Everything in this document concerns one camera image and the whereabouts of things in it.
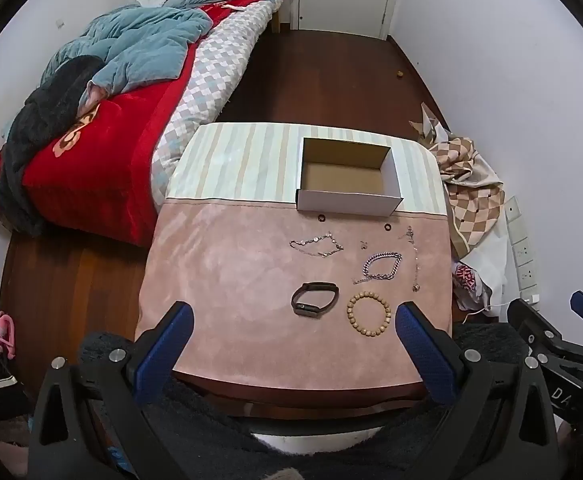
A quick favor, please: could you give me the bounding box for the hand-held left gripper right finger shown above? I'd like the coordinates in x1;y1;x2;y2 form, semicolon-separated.
395;301;562;480

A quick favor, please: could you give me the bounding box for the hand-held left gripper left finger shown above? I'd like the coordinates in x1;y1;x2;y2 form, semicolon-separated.
28;301;195;480

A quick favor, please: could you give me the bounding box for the wooden bead bracelet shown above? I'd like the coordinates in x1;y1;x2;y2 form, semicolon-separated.
347;292;393;338

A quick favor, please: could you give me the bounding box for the thin silver pendant necklace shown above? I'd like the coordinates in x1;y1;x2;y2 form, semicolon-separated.
400;226;422;293

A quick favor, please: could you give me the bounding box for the thick silver chain bracelet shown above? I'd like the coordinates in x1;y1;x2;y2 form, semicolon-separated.
353;251;403;285

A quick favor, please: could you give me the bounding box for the black fitness band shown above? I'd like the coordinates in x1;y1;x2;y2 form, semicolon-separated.
290;282;341;317

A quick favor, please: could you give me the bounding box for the thin silver chain bracelet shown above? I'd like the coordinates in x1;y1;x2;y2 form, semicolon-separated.
290;231;345;259

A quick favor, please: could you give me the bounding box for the cardboard box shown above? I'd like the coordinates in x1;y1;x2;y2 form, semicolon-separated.
295;137;405;217

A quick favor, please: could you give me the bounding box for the white plastic bag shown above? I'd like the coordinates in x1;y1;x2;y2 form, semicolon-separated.
451;230;515;321

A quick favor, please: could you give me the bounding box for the beige checkered cloth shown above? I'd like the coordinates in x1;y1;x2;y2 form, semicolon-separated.
429;135;506;261

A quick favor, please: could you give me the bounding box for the pink plastic object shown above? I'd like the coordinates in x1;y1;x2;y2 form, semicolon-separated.
0;311;17;358

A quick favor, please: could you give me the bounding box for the bed with red blanket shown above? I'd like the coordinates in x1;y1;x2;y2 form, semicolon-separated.
0;0;232;247

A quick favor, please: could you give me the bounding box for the striped tablecloth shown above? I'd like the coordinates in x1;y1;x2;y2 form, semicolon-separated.
166;121;447;216

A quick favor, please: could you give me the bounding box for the dark grey fuzzy blanket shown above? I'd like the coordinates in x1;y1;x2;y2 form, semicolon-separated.
0;55;104;238

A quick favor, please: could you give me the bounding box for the checkered bed sheet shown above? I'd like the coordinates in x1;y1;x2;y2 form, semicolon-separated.
150;0;277;208

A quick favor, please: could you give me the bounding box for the light blue quilt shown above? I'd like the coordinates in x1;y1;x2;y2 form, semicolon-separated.
38;0;287;98

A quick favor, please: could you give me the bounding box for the white wall socket strip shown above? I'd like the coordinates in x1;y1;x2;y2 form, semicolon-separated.
504;195;542;306

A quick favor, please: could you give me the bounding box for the wooden bed frame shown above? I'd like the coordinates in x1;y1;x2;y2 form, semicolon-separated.
271;0;295;33

